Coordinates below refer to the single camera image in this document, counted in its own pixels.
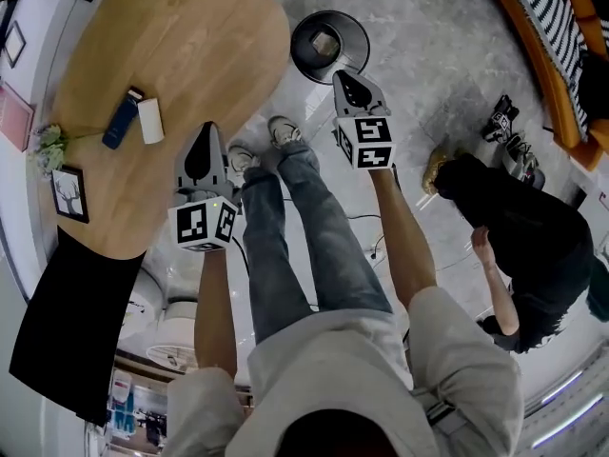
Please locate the black framed deer picture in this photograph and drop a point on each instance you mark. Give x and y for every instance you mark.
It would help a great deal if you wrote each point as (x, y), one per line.
(70, 193)

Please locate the person's grey hoodie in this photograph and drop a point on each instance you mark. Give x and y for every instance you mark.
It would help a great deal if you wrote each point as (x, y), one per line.
(357, 374)

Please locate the black waste bin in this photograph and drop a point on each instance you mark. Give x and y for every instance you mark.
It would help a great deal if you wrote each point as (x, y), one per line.
(352, 45)

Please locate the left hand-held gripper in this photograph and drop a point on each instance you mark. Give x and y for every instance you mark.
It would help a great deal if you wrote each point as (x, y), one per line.
(195, 226)

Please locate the artificial flower bunch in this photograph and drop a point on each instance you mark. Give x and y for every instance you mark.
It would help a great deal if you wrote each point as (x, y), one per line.
(50, 148)

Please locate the spare grey gripper device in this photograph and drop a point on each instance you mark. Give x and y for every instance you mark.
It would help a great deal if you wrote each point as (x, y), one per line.
(523, 162)

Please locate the wooden coffee table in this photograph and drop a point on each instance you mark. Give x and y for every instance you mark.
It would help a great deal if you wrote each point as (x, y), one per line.
(190, 41)

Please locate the white round pouf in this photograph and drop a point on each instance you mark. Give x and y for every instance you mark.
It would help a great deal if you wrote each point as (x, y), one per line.
(143, 298)

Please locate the person's right leg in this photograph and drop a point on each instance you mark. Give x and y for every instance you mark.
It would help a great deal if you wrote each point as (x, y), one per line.
(333, 245)

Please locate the dark blue remote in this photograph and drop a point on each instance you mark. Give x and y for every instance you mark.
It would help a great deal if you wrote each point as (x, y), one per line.
(119, 122)

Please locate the person's left forearm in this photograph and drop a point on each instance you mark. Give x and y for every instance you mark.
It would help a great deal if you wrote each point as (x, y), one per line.
(214, 312)

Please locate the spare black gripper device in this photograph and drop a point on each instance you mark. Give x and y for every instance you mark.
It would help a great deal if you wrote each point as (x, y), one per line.
(499, 117)

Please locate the person's shoe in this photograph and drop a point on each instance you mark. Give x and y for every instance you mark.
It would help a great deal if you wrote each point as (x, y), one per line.
(283, 131)
(240, 157)

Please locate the wooden shelf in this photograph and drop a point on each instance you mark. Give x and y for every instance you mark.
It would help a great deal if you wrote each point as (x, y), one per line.
(143, 417)

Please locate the person's leg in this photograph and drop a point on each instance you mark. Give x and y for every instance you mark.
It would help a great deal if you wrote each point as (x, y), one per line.
(271, 255)
(333, 245)

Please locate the orange sofa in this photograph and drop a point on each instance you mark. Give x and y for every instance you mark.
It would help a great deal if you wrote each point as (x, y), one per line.
(590, 150)

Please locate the person's right forearm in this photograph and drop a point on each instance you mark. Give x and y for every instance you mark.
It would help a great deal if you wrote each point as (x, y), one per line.
(402, 241)

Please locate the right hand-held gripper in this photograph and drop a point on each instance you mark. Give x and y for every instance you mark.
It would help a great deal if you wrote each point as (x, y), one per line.
(368, 143)

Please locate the black bag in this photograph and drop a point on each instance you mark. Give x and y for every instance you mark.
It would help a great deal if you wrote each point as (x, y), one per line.
(597, 88)

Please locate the white rectangular box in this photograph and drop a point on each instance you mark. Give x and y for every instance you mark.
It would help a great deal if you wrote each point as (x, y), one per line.
(151, 122)

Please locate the person's left shoe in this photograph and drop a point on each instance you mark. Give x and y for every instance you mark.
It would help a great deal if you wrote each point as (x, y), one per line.
(240, 157)

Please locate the red book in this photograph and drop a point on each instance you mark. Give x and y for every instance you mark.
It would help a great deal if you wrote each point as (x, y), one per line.
(14, 117)

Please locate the black cabinet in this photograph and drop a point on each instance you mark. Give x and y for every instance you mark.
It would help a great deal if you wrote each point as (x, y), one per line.
(71, 326)

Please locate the black white striped blanket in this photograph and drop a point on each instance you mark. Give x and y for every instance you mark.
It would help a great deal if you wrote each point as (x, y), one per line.
(547, 22)

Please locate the person's left leg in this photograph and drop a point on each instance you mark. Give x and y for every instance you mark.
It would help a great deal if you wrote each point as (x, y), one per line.
(271, 255)

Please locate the person's right shoe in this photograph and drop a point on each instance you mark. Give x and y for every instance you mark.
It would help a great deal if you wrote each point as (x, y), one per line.
(283, 131)

